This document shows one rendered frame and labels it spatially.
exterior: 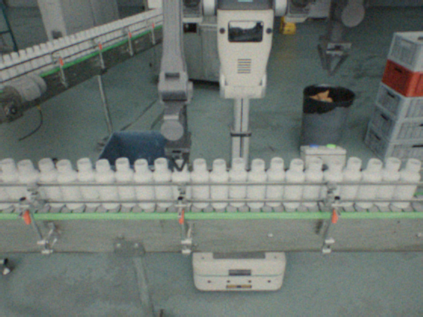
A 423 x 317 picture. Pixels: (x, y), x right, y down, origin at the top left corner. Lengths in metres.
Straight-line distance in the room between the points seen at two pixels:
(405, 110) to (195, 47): 2.81
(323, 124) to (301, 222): 1.95
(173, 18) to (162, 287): 1.61
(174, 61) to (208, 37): 3.76
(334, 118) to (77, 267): 2.28
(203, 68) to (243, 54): 3.33
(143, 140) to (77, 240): 0.66
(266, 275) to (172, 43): 1.43
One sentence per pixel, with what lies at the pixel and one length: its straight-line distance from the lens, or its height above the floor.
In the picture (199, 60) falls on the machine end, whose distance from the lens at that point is 4.72.
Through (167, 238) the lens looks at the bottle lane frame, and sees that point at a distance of 1.12.
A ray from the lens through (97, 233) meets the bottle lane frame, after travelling 1.16.
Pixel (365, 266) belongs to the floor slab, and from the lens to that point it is 2.35.
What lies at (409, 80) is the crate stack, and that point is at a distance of 3.12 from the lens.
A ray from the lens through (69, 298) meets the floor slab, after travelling 2.22.
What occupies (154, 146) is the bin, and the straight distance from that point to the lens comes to 1.66.
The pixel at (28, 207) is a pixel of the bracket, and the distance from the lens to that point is 1.08.
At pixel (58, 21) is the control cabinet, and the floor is 0.65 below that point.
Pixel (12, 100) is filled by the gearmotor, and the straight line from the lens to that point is 2.26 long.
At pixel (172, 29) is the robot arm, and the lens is 0.86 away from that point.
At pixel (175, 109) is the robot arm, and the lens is 0.82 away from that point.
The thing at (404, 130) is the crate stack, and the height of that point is 0.34.
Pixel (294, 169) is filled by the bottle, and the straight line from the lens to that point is 0.99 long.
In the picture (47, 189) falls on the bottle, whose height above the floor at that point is 1.08.
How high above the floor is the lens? 1.70
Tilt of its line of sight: 33 degrees down
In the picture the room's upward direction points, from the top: straight up
